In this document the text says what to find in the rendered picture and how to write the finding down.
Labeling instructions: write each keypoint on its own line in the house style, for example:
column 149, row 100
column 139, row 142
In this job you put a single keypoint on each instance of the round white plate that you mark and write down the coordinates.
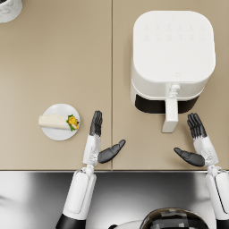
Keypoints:
column 60, row 122

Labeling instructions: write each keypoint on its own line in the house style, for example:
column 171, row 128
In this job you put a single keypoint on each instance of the chicken roll wrap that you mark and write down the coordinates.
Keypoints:
column 58, row 121

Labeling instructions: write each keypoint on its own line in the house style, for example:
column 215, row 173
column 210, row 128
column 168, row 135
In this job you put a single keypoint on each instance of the dark round robot body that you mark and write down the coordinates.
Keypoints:
column 173, row 220

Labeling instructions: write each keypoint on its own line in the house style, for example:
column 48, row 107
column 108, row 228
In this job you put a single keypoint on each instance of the white marbled pot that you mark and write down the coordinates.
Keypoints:
column 9, row 9

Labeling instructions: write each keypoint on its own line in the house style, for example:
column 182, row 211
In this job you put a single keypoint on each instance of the white air fryer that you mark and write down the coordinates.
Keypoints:
column 173, row 56

